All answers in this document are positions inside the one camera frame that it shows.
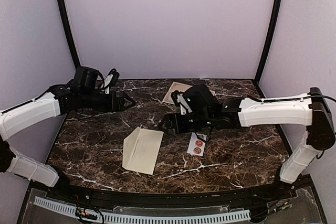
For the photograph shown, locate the cream paper envelope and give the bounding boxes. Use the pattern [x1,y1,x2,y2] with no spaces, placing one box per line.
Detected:
[122,127,164,175]

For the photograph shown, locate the beige lined letter sheet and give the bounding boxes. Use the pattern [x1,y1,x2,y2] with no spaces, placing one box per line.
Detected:
[163,82,218,105]

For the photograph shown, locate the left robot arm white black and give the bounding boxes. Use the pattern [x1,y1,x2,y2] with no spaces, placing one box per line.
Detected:
[1,66,135,201]

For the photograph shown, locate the black frame post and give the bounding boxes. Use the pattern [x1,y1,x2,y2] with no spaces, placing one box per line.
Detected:
[254,0,281,83]
[57,0,81,69]

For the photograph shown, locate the white slotted cable duct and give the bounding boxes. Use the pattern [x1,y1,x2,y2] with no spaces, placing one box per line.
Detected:
[34,196,251,223]

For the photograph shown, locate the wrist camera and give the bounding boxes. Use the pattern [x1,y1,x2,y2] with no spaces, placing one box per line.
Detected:
[171,90,192,115]
[103,68,120,89]

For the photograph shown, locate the left black frame post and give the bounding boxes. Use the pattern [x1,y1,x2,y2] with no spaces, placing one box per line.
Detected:
[57,0,81,69]

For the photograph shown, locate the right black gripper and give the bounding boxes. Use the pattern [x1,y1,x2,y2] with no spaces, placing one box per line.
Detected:
[158,111,213,135]

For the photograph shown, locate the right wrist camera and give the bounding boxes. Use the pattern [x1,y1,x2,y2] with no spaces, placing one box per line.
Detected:
[171,90,192,115]

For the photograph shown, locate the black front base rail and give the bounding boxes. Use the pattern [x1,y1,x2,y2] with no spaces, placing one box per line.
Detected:
[38,184,297,209]

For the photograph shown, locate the right black frame post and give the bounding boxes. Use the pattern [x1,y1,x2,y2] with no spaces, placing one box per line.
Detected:
[254,0,281,83]

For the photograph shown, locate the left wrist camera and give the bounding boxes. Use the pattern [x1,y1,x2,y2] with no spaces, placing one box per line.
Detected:
[103,68,120,89]

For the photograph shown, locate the white sticker sheet with seals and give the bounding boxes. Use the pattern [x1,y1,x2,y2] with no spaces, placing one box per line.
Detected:
[187,133,207,156]

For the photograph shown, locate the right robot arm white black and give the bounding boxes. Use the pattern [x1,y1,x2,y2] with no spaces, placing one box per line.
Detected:
[159,84,335,200]

